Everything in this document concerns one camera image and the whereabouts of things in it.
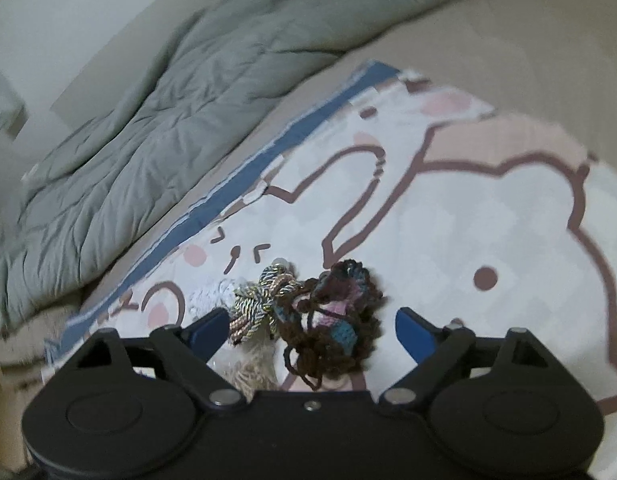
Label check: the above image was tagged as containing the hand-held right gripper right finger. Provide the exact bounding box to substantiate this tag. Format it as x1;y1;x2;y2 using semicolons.
379;306;552;406

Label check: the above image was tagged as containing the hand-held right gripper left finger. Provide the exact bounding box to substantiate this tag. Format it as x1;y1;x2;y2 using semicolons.
71;307;244;407

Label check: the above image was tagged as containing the grey-white crochet scrunchie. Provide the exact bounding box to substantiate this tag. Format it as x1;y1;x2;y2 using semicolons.
188;280;244;313

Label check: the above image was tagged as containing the twisted rope cord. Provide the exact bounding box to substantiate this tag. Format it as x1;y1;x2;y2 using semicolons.
229;264;305;346

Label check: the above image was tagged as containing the dark crochet scrunchie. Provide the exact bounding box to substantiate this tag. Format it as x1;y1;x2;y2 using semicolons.
281;259;387;392

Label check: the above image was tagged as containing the cartoon bear printed blanket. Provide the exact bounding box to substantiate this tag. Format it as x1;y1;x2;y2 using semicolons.
41;60;617;417

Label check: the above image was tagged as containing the beige fuzzy blanket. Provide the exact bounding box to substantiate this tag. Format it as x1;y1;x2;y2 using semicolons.
0;305;84;396

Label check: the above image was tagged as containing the grey duvet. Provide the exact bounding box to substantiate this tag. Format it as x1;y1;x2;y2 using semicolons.
0;0;499;336

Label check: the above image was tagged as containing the beige bed sheet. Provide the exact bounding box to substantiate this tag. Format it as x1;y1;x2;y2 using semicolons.
0;0;617;480

